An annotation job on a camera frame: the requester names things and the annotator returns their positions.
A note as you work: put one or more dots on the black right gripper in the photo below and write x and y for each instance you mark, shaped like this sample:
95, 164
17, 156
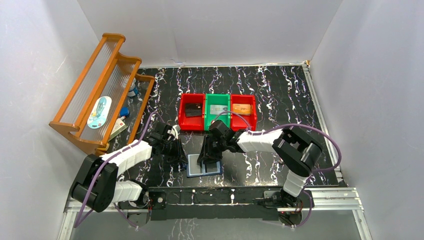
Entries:
207, 153

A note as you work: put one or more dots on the blue capped tube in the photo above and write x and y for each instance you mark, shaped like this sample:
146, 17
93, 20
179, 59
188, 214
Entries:
124, 113

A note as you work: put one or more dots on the grey silver card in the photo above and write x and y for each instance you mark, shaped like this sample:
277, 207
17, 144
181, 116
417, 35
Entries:
216, 109

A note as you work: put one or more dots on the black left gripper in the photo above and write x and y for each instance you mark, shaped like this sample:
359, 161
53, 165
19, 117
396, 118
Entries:
175, 151

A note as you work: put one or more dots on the white red box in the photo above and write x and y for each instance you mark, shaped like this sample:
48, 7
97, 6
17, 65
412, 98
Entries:
118, 128

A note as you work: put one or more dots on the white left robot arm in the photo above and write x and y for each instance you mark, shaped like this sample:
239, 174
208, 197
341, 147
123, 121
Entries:
96, 184

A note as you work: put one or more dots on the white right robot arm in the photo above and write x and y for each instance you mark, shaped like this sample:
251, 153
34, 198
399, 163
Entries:
297, 149

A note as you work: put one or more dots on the white blue bottle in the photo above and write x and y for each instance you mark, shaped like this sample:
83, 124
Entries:
133, 90

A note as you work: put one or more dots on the green plastic bin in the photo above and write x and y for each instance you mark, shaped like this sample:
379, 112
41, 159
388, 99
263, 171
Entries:
220, 99

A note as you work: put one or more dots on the right red plastic bin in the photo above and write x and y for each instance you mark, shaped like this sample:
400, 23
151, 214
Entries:
242, 121

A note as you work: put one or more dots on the orange card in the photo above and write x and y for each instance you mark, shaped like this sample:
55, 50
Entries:
242, 108

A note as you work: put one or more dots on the blue leather card holder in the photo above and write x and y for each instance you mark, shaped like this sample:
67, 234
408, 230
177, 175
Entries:
195, 170

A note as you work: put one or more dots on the left red plastic bin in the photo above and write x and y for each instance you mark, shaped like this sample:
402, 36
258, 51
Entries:
193, 123

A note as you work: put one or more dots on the black card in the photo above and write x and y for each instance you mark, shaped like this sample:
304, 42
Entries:
193, 109

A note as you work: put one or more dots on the orange wooden rack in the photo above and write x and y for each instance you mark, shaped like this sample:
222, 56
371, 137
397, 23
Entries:
108, 73

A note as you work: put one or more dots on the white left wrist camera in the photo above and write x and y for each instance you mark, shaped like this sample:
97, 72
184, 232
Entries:
175, 131

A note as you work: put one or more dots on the red plastic bin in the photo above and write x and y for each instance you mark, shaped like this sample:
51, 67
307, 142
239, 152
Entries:
242, 121
193, 123

